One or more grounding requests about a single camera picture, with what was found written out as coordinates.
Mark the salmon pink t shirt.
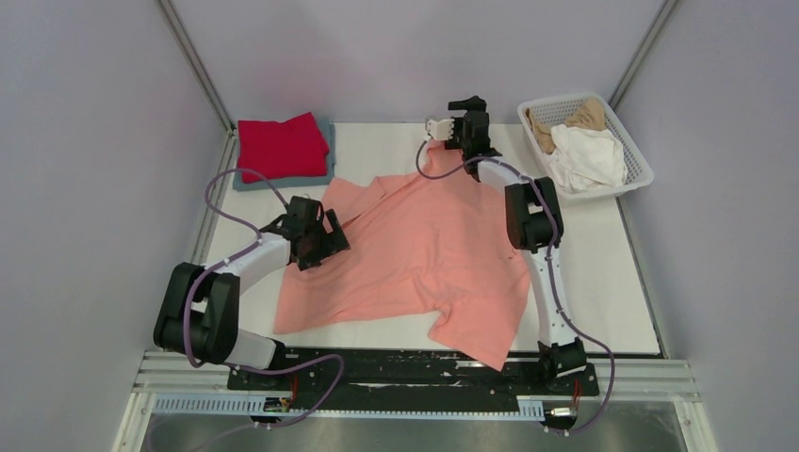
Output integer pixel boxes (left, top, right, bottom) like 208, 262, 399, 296
273, 144, 530, 370

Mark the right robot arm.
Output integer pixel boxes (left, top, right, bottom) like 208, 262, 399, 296
439, 96, 587, 394

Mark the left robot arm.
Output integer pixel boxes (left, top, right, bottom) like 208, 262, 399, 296
154, 196, 350, 390

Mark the folded red t shirt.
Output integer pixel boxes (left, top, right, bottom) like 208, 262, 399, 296
237, 112, 330, 184

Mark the folded grey-blue t shirt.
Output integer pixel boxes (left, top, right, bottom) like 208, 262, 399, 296
233, 115, 336, 192

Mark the white t shirt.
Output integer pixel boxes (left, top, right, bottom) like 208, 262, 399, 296
546, 124, 628, 194

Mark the tan t shirt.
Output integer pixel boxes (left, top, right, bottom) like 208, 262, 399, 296
524, 99, 605, 155

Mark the white plastic basket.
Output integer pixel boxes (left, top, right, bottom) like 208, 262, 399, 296
517, 92, 654, 203

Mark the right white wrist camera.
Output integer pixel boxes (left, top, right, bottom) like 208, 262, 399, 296
425, 118, 455, 141

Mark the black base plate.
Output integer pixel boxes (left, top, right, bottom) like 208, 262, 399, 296
227, 347, 600, 413

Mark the slotted cable duct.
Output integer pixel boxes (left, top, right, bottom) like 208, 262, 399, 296
152, 394, 546, 423

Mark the aluminium frame rail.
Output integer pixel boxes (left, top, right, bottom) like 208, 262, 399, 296
132, 351, 702, 402

